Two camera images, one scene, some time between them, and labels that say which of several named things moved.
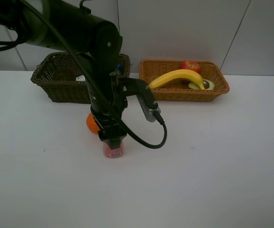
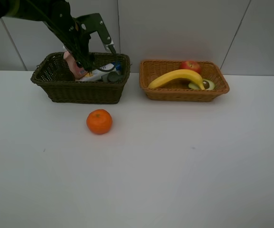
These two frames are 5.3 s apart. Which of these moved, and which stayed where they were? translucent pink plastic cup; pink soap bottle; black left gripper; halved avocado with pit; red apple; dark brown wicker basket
Moved: pink soap bottle; black left gripper
Stayed: dark brown wicker basket; red apple; translucent pink plastic cup; halved avocado with pit
